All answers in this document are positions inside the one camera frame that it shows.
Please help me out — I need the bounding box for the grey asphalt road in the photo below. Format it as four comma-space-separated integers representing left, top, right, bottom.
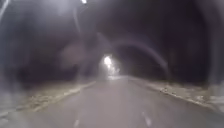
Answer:
0, 77, 224, 128

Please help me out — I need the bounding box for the street lamp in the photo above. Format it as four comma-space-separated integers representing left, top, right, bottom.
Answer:
102, 54, 114, 76

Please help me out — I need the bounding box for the pale roadside verge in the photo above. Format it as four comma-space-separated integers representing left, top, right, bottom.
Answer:
128, 77, 224, 113
0, 79, 98, 118

